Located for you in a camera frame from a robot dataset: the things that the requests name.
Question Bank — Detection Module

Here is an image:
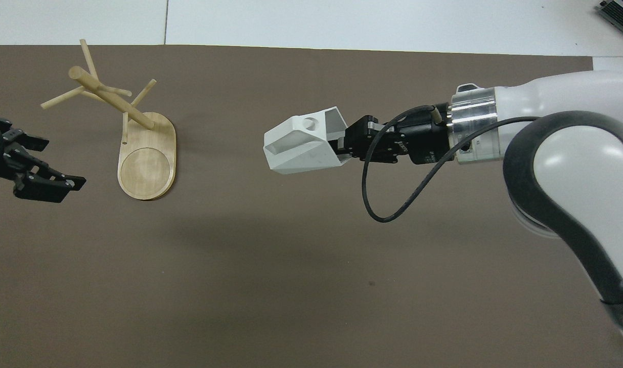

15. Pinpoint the wooden cup rack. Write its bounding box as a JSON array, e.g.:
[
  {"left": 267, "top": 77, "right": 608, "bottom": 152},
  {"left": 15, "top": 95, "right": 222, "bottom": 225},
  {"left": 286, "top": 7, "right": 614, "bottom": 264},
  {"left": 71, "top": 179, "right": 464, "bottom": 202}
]
[{"left": 40, "top": 39, "right": 177, "bottom": 201}]

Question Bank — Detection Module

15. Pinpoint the grey ribbed metal box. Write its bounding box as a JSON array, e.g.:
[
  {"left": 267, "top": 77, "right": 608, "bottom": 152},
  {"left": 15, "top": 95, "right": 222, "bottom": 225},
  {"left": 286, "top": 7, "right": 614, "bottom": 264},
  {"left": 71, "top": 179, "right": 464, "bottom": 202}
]
[{"left": 597, "top": 0, "right": 623, "bottom": 30}]

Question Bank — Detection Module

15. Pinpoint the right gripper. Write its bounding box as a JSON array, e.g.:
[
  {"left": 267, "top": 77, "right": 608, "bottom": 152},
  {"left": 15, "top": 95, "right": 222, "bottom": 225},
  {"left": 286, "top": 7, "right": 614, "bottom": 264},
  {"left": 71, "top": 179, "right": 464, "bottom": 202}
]
[{"left": 335, "top": 104, "right": 452, "bottom": 166}]

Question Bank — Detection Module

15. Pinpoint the white angular cup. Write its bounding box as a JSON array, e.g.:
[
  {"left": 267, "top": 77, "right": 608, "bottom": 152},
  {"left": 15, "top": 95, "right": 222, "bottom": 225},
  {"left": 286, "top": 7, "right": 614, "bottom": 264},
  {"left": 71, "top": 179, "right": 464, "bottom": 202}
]
[{"left": 263, "top": 106, "right": 354, "bottom": 175}]

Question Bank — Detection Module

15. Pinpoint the black cable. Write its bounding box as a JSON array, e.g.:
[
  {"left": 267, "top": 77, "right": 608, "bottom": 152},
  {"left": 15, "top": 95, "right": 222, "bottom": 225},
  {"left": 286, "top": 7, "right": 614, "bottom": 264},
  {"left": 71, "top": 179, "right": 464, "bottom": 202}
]
[{"left": 362, "top": 104, "right": 542, "bottom": 223}]

